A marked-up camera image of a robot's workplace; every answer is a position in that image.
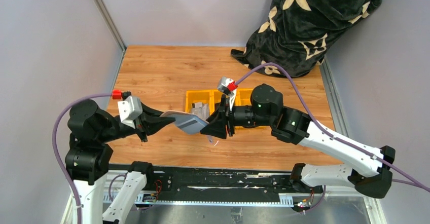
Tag yellow bin with silver cards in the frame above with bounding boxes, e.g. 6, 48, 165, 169
185, 90, 214, 116

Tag silver cards in bin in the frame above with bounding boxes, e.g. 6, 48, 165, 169
190, 102, 210, 120

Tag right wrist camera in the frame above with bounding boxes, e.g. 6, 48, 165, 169
217, 77, 238, 96

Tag black floral blanket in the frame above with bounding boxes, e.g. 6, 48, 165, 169
231, 0, 382, 78

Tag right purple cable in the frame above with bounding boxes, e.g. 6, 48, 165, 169
229, 62, 430, 194

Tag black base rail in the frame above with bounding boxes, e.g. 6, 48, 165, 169
72, 163, 379, 207

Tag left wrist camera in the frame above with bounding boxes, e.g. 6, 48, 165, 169
117, 96, 143, 129

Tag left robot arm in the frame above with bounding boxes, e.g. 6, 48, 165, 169
65, 95, 175, 223

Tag yellow bin with black card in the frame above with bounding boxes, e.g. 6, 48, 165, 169
212, 90, 224, 106

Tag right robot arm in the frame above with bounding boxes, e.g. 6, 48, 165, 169
200, 84, 396, 199

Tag beige leather card holder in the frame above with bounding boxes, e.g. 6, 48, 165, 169
160, 110, 209, 135

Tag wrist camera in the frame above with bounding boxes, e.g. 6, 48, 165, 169
217, 77, 238, 96
117, 96, 143, 129

